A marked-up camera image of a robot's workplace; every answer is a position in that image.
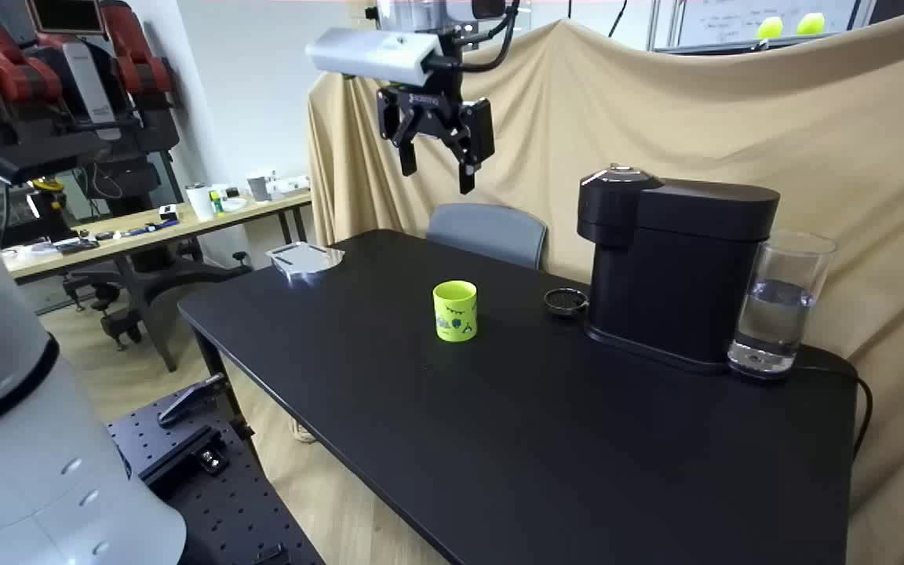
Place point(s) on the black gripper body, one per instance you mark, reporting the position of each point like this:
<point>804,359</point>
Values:
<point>424,111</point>

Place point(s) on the yellow green mug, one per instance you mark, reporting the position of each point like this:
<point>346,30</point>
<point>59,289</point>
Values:
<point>455,311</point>

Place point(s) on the grey chair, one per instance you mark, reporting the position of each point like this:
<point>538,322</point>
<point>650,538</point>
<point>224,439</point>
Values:
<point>489,235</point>

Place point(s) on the small black dish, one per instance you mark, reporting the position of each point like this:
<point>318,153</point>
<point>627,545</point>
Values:
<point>567,302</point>

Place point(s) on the beige cloth backdrop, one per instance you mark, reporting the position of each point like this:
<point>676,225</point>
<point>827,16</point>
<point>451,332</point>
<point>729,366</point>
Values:
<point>683,114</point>

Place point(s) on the white cup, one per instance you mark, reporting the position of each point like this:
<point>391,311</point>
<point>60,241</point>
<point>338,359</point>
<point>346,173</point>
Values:
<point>200,202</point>

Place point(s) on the black box with paper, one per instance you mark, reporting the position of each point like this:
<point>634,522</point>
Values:
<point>674,268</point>

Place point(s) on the wooden desk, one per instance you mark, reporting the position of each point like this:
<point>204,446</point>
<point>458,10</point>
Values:
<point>139,235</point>

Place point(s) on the black office chair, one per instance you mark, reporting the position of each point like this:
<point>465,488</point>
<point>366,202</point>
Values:
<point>148,292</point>

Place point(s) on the whiteboard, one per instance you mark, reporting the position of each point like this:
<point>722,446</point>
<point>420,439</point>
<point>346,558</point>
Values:
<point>754,16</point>

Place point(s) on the yellow tennis ball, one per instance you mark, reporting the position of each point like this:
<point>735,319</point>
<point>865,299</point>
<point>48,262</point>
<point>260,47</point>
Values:
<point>769,26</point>
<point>810,22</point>

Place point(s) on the clear water glass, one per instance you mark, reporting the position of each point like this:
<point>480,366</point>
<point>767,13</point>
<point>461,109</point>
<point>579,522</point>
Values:
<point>775,308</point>

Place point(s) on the red background robot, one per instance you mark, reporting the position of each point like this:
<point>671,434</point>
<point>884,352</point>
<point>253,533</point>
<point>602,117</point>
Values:
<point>65,83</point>

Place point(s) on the black optical breadboard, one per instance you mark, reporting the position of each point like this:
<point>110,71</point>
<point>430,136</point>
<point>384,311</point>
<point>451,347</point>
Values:
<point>220,502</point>

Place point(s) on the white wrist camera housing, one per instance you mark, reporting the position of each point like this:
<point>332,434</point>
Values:
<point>369,50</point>

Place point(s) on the small black mount block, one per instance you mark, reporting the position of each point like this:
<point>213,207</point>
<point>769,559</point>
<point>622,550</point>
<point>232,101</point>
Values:
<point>210,461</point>

